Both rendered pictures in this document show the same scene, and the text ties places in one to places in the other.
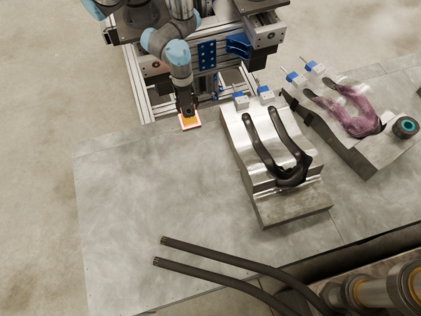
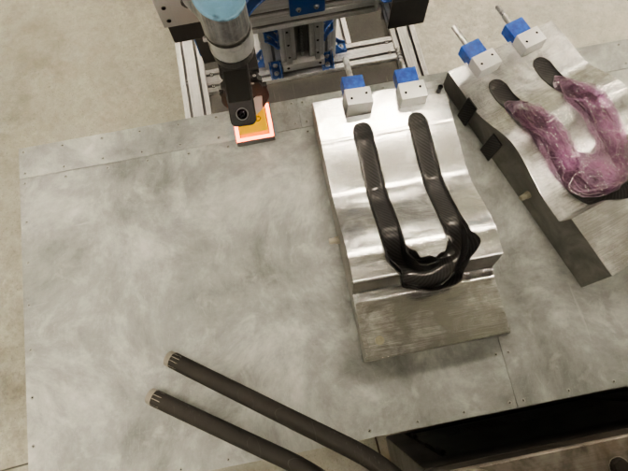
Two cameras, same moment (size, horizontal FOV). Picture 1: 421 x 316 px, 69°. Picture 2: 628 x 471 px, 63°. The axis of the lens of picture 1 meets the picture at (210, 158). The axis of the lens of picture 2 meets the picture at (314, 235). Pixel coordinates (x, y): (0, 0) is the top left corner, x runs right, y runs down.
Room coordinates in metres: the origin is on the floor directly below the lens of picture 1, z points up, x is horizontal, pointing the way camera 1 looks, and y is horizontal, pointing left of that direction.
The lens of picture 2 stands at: (0.20, -0.10, 1.78)
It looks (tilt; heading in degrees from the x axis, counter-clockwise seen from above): 74 degrees down; 8
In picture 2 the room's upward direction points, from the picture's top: 4 degrees counter-clockwise
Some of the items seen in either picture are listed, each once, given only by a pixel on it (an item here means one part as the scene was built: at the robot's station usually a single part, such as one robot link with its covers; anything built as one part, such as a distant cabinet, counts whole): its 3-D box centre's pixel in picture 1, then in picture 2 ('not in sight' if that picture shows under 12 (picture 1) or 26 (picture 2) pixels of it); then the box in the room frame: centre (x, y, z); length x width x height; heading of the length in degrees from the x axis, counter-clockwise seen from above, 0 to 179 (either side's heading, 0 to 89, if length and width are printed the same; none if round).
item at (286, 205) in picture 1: (272, 152); (406, 212); (0.52, -0.23, 0.87); 0.50 x 0.26 x 0.14; 14
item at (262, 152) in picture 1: (275, 142); (413, 194); (0.53, -0.24, 0.92); 0.35 x 0.16 x 0.09; 14
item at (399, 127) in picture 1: (405, 127); not in sight; (0.56, -0.71, 0.93); 0.08 x 0.08 x 0.04
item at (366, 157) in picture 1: (347, 112); (572, 140); (0.69, -0.56, 0.86); 0.50 x 0.26 x 0.11; 31
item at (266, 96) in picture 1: (262, 89); (405, 76); (0.79, -0.23, 0.89); 0.13 x 0.05 x 0.05; 14
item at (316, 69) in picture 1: (309, 65); (513, 28); (0.94, -0.46, 0.86); 0.13 x 0.05 x 0.05; 31
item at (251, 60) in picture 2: (183, 88); (237, 64); (0.74, 0.09, 0.98); 0.09 x 0.08 x 0.12; 14
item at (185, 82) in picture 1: (181, 76); (228, 38); (0.73, 0.09, 1.07); 0.08 x 0.08 x 0.05
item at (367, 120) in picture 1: (349, 106); (578, 130); (0.69, -0.55, 0.90); 0.26 x 0.18 x 0.08; 31
